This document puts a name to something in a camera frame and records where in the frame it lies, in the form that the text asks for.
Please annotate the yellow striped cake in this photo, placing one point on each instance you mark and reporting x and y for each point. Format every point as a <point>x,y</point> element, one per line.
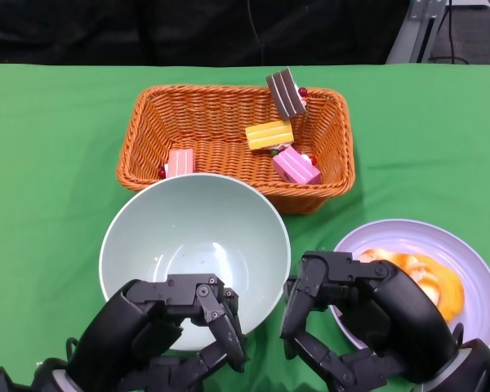
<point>269,134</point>

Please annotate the green tablecloth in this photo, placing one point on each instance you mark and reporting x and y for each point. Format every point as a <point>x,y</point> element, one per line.
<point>45,163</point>

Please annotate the black backdrop curtain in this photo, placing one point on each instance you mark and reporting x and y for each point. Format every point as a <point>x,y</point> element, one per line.
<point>106,28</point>

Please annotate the magenta pink cake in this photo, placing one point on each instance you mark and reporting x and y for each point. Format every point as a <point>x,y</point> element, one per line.
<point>296,167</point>

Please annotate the pale lavender round plate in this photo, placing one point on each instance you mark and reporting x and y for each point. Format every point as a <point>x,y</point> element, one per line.
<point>412,237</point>

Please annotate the grey round bowl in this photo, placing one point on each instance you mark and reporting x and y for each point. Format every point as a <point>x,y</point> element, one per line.
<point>196,228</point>

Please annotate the chocolate cake with white icing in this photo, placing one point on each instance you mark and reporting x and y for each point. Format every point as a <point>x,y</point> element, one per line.
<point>286,94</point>

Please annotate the grey metal frame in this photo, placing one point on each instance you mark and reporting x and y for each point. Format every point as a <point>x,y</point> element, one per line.
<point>412,36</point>

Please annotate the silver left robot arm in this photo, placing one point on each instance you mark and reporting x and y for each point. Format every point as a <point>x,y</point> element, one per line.
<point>53,377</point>

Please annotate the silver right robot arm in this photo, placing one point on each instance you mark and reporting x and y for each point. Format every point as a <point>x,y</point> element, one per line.
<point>477,367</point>

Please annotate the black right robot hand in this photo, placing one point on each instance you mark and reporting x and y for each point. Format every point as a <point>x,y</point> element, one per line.
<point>400,322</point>

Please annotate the salmon pink striped cake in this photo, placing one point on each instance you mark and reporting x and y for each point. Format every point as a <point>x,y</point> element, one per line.
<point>179,163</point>

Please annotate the orange wicker basket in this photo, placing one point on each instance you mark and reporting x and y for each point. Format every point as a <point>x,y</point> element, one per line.
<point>212,122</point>

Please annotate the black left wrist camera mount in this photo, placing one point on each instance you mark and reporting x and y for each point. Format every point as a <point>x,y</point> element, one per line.
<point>0,381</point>

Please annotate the orange loaf bread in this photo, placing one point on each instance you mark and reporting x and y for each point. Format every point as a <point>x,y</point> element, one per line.
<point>449,294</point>

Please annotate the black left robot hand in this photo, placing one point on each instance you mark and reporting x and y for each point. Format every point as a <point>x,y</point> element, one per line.
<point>126,339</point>

